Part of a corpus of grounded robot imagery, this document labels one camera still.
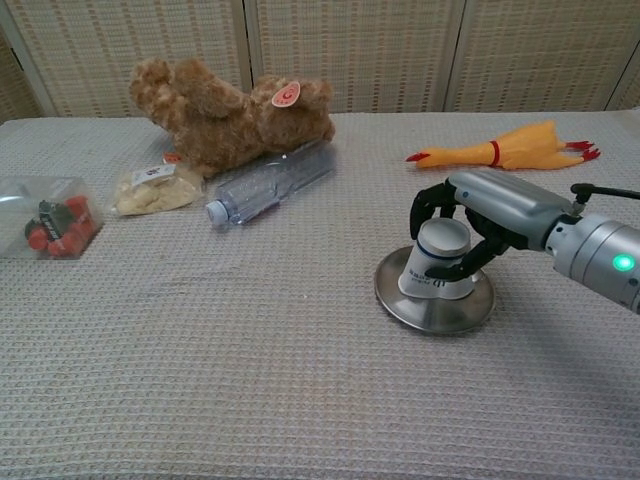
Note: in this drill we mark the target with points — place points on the white paper cup blue print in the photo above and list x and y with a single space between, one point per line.
442 240

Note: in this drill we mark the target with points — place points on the clear bag of beige snacks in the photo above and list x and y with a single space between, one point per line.
155 192

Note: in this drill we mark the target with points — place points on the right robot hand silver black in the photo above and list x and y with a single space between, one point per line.
505 200

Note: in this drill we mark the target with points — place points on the clear plastic water bottle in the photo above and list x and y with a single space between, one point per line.
270 187

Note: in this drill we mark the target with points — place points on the round stainless steel plate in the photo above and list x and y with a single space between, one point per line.
435 315

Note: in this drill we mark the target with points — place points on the beige waffle weave tablecloth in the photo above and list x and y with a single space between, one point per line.
200 375

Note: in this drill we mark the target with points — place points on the clear bag of small items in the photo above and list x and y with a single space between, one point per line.
55 220

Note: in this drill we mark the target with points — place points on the brown plush teddy bear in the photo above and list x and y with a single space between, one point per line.
225 125

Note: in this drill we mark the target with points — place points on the yellow rubber chicken toy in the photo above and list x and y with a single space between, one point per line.
510 150

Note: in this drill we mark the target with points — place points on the woven bamboo folding screen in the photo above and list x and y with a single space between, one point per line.
375 50

